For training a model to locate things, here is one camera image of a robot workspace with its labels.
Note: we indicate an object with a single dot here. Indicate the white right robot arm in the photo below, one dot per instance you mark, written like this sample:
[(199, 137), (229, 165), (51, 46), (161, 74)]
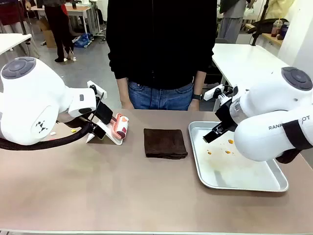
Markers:
[(264, 98)]

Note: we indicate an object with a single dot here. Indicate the plastic drink cup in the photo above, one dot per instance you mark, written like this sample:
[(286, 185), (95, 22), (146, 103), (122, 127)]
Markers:
[(275, 29)]

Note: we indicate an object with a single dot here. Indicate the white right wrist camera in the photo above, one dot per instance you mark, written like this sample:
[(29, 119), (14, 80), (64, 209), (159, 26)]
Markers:
[(210, 93)]

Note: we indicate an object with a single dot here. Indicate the black bag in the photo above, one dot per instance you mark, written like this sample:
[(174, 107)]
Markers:
[(262, 25)]

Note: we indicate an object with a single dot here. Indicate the silver metal tray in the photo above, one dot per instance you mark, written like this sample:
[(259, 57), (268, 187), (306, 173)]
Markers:
[(244, 171)]

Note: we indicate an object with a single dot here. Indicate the person left forearm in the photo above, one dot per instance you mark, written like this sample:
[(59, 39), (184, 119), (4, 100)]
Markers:
[(199, 83)]

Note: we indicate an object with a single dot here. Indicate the pink lint roller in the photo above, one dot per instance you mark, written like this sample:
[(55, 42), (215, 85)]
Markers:
[(121, 126)]

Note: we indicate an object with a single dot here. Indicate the person right hand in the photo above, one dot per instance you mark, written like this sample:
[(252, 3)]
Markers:
[(127, 105)]

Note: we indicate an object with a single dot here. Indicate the bystander in grey trousers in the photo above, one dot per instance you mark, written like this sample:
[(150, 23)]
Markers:
[(231, 24)]

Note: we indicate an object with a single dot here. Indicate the small white table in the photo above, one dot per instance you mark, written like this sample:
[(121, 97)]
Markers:
[(12, 41)]

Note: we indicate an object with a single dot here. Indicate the wooden top desk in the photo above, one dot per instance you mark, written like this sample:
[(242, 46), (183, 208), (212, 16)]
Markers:
[(79, 9)]

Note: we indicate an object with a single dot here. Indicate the black wristwatch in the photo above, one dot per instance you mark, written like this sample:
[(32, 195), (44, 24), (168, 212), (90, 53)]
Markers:
[(197, 96)]

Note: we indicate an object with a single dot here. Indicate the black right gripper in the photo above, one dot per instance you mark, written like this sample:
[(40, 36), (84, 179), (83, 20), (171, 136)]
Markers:
[(226, 115)]

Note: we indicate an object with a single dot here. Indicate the bystander in yellow coat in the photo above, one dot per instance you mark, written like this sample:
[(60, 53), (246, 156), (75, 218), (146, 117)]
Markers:
[(278, 8)]

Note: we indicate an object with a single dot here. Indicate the wooden shelf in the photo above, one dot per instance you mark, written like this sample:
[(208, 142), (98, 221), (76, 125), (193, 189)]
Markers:
[(271, 38)]

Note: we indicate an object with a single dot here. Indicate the blue jeans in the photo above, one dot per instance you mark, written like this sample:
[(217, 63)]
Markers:
[(159, 96)]

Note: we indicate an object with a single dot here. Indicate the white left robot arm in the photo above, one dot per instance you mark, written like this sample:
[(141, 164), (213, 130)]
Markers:
[(29, 98)]

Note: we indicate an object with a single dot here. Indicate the dark water bottle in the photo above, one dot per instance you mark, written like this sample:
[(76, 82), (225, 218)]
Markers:
[(284, 30)]

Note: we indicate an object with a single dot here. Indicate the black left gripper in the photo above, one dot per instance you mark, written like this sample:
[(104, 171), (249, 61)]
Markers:
[(104, 113)]

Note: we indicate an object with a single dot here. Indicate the large white table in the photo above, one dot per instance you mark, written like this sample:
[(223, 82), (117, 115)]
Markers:
[(242, 61)]

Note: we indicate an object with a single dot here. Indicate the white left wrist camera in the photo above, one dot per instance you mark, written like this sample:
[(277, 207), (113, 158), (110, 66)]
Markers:
[(94, 85)]

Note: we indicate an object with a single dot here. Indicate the cardboard box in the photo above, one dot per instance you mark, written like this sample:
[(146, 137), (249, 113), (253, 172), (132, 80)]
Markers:
[(49, 36)]

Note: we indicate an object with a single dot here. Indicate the person right forearm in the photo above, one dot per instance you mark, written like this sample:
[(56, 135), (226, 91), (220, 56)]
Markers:
[(123, 90)]

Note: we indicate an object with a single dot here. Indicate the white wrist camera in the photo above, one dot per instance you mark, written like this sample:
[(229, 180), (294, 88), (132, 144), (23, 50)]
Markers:
[(210, 93), (94, 85)]

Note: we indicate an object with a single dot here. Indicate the person left hand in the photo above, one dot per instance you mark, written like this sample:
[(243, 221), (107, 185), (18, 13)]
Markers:
[(194, 105)]

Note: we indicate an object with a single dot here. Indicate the black stand pole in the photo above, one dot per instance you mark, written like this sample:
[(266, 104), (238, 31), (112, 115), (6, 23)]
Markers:
[(260, 22)]

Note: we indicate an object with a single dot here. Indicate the brown cloth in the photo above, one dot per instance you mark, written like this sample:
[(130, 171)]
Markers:
[(165, 143)]

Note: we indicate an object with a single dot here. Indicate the bystander in black trousers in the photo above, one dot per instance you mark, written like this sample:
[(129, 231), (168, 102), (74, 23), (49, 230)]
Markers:
[(61, 31)]

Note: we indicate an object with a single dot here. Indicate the blue plastic bag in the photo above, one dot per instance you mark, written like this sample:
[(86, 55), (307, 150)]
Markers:
[(82, 41)]

